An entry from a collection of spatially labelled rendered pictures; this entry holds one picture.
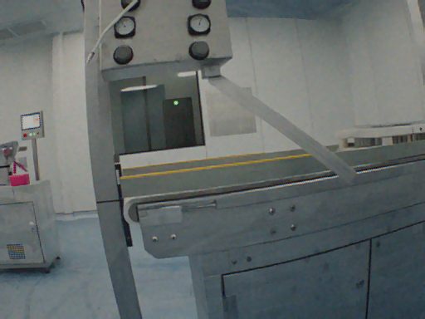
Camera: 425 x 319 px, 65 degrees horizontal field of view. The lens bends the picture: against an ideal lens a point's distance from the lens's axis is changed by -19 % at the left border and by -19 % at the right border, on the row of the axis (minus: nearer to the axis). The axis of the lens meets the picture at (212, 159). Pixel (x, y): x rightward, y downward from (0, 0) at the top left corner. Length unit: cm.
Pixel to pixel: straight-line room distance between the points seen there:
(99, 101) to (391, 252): 79
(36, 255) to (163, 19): 279
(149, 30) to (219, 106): 525
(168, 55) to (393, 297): 77
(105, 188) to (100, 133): 13
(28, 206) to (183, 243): 258
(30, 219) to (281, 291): 262
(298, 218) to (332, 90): 586
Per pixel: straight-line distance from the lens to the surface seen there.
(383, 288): 97
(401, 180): 86
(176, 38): 65
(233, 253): 74
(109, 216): 95
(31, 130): 355
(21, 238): 327
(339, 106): 656
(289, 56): 634
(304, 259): 81
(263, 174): 69
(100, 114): 95
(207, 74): 68
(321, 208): 75
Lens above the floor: 95
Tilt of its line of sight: 3 degrees down
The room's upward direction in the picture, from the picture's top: 6 degrees counter-clockwise
